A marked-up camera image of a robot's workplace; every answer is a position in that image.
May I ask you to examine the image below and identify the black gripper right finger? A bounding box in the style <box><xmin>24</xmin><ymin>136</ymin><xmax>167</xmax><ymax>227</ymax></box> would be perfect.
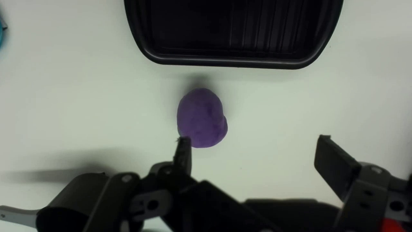
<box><xmin>314</xmin><ymin>134</ymin><xmax>412</xmax><ymax>232</ymax></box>

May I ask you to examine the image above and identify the black oven tray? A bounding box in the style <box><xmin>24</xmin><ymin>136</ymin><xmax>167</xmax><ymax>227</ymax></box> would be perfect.
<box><xmin>123</xmin><ymin>0</ymin><xmax>344</xmax><ymax>69</ymax></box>

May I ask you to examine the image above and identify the purple plush toy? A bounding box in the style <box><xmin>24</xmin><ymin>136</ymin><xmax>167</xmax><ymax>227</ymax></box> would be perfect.
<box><xmin>176</xmin><ymin>87</ymin><xmax>229</xmax><ymax>149</ymax></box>

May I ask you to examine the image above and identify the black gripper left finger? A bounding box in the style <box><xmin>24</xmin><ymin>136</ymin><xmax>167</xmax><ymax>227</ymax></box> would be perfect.
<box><xmin>82</xmin><ymin>135</ymin><xmax>203</xmax><ymax>232</ymax></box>

